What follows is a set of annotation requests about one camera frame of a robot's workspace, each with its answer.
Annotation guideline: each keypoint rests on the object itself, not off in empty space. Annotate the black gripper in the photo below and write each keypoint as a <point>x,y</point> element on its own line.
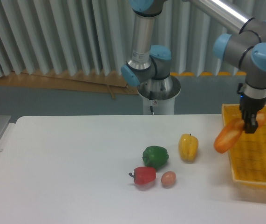
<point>252,100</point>

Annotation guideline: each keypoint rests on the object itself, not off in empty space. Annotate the green bell pepper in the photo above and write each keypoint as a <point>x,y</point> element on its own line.
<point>155,157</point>

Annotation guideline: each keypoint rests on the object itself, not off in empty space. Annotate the yellow woven basket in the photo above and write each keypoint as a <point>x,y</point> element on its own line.
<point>248,158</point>

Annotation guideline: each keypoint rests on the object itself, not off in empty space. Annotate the yellow bell pepper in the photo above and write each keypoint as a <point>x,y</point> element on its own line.
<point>188,147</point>

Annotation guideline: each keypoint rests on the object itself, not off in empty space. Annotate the grey pleated curtain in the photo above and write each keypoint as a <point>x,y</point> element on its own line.
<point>87,35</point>

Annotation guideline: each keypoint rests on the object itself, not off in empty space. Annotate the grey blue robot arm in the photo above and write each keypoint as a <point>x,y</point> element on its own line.
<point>148,67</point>

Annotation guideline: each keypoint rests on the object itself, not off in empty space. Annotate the brown egg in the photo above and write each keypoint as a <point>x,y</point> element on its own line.
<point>168,178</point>

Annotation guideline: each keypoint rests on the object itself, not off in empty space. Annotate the orange baguette bread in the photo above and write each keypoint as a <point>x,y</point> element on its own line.
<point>229,135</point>

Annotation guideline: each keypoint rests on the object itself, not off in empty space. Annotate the red bell pepper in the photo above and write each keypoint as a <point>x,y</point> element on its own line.
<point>143,175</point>

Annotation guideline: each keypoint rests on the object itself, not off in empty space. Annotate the brown cardboard sheet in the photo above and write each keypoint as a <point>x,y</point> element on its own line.
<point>112,83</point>

